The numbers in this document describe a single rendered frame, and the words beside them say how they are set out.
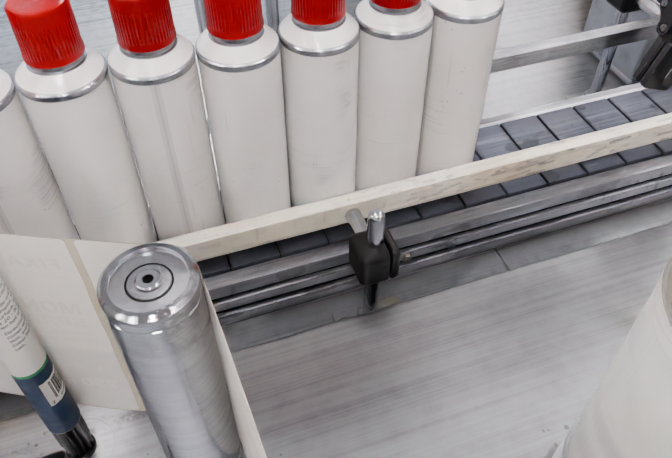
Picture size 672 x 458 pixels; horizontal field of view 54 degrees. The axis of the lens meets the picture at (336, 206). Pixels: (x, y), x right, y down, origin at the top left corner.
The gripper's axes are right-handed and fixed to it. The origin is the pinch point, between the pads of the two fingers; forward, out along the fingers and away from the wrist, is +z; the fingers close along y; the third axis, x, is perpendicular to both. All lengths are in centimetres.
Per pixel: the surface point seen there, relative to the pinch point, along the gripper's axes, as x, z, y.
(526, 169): -12.4, 8.7, 4.1
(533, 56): -10.8, 2.5, -3.0
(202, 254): -36.8, 17.7, 4.0
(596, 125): -1.4, 7.2, -1.0
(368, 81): -27.7, 3.9, 1.4
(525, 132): -7.6, 9.5, -2.3
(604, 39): -4.5, 0.0, -3.0
